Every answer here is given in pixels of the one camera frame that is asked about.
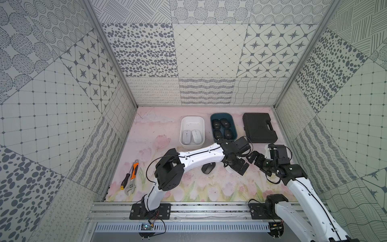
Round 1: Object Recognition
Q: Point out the black mouse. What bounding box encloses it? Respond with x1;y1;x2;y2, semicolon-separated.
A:
224;129;234;140
220;118;231;129
201;162;216;175
213;130;223;140
212;119;222;130

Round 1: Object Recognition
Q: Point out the white oval mouse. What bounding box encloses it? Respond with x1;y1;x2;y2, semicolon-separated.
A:
225;166;234;174

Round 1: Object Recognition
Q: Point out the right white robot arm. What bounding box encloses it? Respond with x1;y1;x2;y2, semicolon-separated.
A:
249;144;357;242

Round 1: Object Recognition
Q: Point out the teal storage box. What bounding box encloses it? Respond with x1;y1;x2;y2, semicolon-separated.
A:
210;113;238;142

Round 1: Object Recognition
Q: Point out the white storage box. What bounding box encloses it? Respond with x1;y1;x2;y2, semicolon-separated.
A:
179;116;205;150

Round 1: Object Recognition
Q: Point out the black plastic tool case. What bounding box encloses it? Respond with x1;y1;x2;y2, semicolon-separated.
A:
242;113;278;144

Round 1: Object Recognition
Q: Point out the silver adjustable wrench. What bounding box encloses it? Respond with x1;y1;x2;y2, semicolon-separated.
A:
124;178;136;196

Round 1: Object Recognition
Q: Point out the black yellow screwdriver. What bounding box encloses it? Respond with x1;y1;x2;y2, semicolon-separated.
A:
120;173;131;190

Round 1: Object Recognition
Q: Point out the green circuit board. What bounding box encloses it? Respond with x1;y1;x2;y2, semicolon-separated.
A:
141;223;153;231

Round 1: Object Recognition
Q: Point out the orange handled tool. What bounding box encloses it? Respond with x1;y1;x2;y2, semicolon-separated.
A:
131;161;139;180

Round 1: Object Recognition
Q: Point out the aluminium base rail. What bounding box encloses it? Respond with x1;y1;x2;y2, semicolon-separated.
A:
86;202;329;224

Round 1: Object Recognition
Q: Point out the white slotted cable duct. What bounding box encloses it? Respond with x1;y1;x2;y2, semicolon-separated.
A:
95;221;270;233

